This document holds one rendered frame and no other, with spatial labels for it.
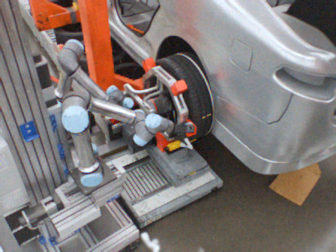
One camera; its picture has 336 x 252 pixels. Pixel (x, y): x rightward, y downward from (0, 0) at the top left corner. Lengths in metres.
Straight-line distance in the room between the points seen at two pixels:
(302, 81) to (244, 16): 0.46
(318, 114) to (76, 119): 1.22
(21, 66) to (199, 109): 1.19
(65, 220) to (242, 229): 1.46
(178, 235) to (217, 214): 0.39
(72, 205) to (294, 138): 1.33
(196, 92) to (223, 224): 1.15
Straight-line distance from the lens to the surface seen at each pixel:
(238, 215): 3.02
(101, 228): 2.68
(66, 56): 2.13
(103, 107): 1.80
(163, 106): 2.32
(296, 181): 3.38
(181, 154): 3.01
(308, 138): 2.06
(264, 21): 1.92
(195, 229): 2.90
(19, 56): 1.73
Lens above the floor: 2.44
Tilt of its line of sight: 41 degrees down
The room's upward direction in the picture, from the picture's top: straight up
